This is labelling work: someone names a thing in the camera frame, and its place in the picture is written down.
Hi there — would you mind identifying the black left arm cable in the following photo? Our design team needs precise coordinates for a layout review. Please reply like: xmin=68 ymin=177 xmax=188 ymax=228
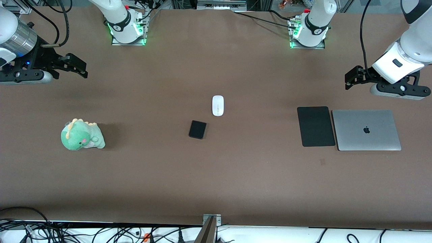
xmin=360 ymin=0 xmax=372 ymax=72

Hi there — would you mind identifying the black looping floor cable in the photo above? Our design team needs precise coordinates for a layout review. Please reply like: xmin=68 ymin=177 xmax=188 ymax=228
xmin=0 ymin=207 xmax=52 ymax=233

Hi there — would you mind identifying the small black square box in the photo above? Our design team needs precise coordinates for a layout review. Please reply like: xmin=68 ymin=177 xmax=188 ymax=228
xmin=188 ymin=120 xmax=207 ymax=140

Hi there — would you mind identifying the metal table edge bracket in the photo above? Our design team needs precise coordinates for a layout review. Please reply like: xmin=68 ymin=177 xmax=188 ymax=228
xmin=196 ymin=214 xmax=222 ymax=243

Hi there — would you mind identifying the black mouse pad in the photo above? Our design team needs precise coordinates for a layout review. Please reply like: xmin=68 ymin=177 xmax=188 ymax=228
xmin=297 ymin=106 xmax=336 ymax=147

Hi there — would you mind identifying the short black table cable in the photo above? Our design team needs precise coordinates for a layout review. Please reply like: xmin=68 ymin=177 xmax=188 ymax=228
xmin=269 ymin=9 xmax=295 ymax=21

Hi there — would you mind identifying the long black table cable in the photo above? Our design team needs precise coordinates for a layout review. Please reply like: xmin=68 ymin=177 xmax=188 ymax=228
xmin=232 ymin=11 xmax=298 ymax=30

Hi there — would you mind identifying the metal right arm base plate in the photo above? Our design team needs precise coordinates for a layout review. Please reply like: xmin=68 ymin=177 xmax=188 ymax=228
xmin=111 ymin=13 xmax=147 ymax=46

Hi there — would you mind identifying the grey device box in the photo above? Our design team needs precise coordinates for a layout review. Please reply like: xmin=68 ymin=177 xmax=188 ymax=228
xmin=197 ymin=0 xmax=247 ymax=10

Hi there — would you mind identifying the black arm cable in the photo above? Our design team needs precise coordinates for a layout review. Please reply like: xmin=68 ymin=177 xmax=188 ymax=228
xmin=19 ymin=0 xmax=71 ymax=48
xmin=360 ymin=0 xmax=372 ymax=72

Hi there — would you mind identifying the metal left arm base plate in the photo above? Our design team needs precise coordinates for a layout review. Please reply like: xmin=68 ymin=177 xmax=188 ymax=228
xmin=289 ymin=17 xmax=326 ymax=50

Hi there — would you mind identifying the green dinosaur plush toy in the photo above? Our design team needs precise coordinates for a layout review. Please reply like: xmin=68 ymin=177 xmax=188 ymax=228
xmin=61 ymin=118 xmax=106 ymax=151

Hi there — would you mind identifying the aluminium frame profile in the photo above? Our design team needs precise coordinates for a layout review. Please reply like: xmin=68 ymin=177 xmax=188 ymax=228
xmin=0 ymin=0 xmax=33 ymax=15

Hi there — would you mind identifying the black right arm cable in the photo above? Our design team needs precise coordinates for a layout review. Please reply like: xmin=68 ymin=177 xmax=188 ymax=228
xmin=19 ymin=0 xmax=71 ymax=48

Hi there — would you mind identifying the silver laptop with apple logo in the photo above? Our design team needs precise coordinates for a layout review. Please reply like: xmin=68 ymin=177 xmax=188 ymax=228
xmin=332 ymin=109 xmax=402 ymax=151

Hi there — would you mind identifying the white computer mouse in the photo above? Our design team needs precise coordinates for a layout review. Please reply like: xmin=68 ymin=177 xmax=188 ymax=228
xmin=212 ymin=95 xmax=224 ymax=117

